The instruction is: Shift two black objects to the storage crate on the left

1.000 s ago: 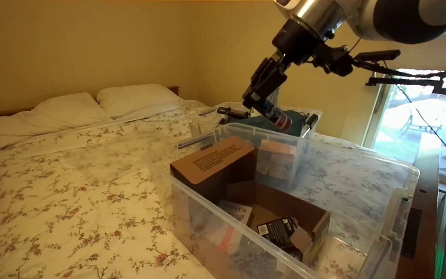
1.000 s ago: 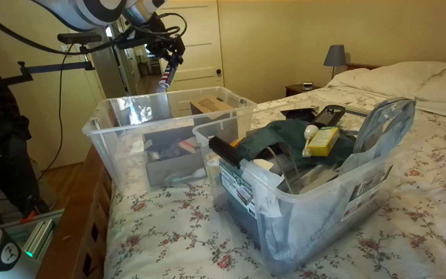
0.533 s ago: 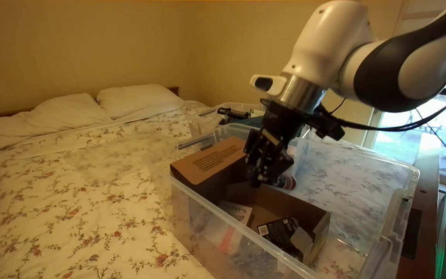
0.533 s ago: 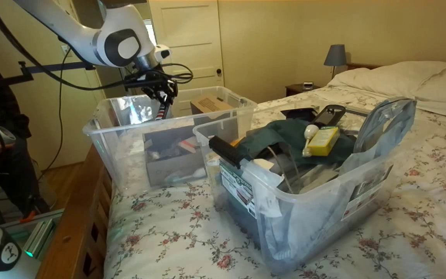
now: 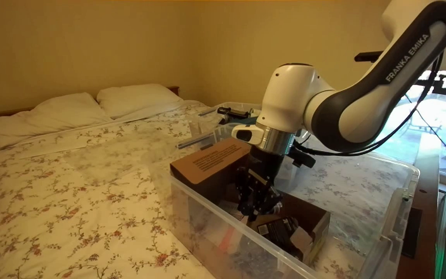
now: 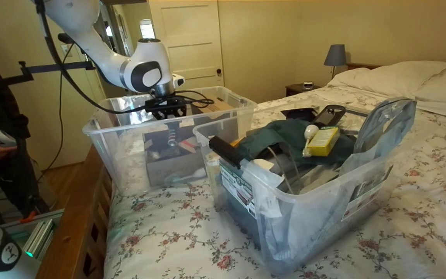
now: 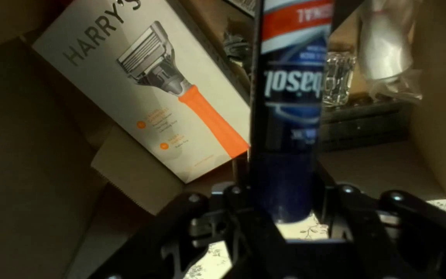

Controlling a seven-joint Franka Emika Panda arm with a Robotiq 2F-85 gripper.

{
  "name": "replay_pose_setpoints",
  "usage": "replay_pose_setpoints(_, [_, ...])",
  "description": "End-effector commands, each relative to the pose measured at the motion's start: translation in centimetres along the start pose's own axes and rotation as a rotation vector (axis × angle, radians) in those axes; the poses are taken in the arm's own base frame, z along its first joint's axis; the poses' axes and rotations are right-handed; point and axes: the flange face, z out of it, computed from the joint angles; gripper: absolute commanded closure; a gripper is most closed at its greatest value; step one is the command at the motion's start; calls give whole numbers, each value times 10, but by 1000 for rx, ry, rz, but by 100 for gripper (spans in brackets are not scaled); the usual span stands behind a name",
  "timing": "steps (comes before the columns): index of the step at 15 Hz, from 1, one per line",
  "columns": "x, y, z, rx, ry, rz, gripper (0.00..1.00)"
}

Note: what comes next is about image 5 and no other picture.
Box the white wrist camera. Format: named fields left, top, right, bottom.
left=231, top=123, right=267, bottom=145

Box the black rectangular box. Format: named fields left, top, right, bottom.
left=251, top=216, right=307, bottom=259

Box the white pillow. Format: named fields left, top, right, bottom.
left=95, top=83, right=185, bottom=121
left=0, top=92, right=112, bottom=152

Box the teal green cloth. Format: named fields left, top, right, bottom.
left=226, top=112, right=262, bottom=129

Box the floral bedspread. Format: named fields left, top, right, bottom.
left=0, top=100, right=267, bottom=279

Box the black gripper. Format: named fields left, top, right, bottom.
left=237, top=146, right=287, bottom=222

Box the wooden bed footboard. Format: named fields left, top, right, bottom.
left=395, top=149, right=445, bottom=279

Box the closed brown cardboard box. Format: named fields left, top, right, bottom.
left=169, top=137, right=253, bottom=203

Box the bright window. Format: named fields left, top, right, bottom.
left=383, top=69, right=446, bottom=191

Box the black remote control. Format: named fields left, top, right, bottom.
left=215, top=106, right=251, bottom=121

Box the open brown cardboard box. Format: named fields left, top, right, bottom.
left=222, top=188, right=332, bottom=269

